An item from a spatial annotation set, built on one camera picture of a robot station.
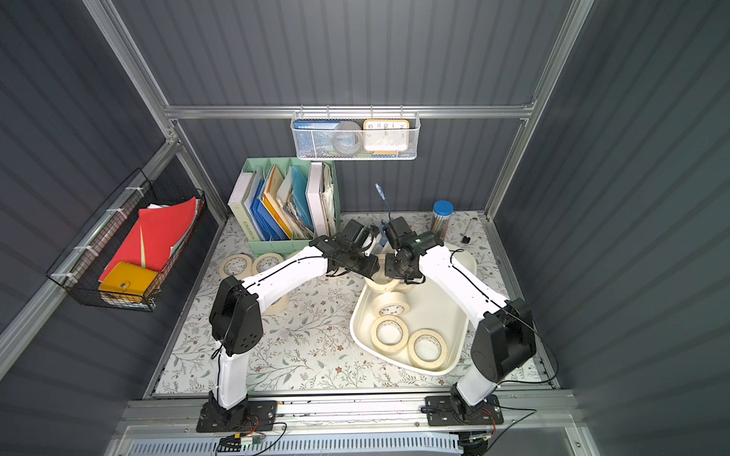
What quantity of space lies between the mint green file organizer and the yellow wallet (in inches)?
12.5

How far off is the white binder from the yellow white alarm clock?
0.66 ft

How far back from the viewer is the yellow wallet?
0.64 meters

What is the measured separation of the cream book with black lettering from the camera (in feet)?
2.97

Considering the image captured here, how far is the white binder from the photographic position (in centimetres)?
93

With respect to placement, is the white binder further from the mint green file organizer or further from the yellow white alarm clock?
the yellow white alarm clock
